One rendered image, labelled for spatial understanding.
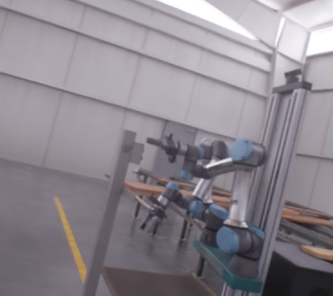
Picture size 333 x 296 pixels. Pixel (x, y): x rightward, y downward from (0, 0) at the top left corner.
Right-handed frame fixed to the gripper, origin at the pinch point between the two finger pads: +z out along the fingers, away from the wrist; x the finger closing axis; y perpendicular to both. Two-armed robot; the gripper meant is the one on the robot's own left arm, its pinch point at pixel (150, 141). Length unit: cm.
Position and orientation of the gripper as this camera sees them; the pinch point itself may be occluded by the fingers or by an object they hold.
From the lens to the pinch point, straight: 197.6
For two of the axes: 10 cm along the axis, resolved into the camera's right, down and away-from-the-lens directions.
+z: -9.0, -2.4, -3.5
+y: 3.7, -8.6, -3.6
